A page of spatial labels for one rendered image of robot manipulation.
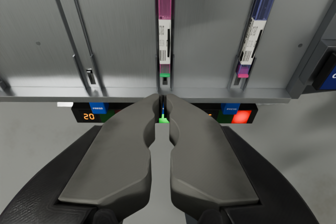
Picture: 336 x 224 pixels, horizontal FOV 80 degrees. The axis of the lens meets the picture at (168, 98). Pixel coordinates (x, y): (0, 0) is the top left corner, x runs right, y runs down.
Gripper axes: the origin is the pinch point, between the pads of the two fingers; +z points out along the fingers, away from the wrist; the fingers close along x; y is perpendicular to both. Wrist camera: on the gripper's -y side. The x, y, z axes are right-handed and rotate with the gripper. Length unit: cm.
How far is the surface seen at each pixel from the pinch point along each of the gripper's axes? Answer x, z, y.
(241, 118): 14.4, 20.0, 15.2
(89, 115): -14.0, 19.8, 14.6
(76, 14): -10.4, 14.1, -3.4
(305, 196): 71, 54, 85
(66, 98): -14.7, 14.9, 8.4
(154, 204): -5, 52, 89
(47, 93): -17.6, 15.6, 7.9
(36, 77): -19.2, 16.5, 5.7
